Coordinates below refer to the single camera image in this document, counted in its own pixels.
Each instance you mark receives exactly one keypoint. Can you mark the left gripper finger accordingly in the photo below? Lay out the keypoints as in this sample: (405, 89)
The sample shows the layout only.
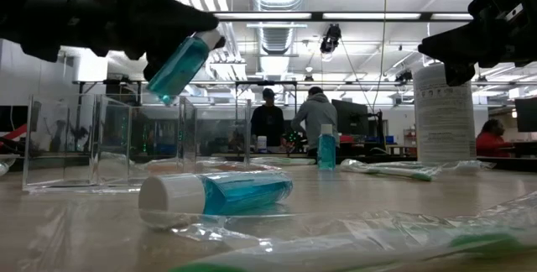
(153, 68)
(168, 20)

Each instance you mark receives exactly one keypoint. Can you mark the small white container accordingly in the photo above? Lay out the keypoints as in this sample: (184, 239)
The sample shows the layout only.
(262, 142)

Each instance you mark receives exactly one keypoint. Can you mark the wrapped orange toothbrush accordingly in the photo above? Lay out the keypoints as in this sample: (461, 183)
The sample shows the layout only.
(168, 165)
(256, 167)

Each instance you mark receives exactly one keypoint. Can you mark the black stand frame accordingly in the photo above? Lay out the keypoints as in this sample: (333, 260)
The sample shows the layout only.
(266, 82)

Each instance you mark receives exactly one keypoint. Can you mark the clear plastic bag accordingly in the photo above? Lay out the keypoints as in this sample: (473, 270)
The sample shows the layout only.
(111, 137)

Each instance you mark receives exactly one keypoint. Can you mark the blue mouthwash bottle white cap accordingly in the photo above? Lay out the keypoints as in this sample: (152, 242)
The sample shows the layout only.
(326, 150)
(180, 68)
(243, 192)

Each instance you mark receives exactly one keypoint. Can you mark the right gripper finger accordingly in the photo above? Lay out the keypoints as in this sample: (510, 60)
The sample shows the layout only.
(453, 43)
(457, 59)

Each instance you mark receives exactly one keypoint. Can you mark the person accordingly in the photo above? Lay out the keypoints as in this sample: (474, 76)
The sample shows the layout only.
(314, 116)
(491, 139)
(268, 121)

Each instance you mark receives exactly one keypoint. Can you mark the black monitor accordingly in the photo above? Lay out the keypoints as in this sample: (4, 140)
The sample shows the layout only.
(526, 114)
(12, 117)
(352, 116)

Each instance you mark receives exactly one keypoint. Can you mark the white wipes canister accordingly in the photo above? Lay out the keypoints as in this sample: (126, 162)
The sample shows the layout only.
(440, 116)

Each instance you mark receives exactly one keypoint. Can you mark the black overhead light bar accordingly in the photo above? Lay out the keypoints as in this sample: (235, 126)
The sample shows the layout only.
(316, 16)

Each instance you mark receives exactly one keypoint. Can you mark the black ceiling spotlight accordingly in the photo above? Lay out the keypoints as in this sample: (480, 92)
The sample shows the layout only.
(330, 39)

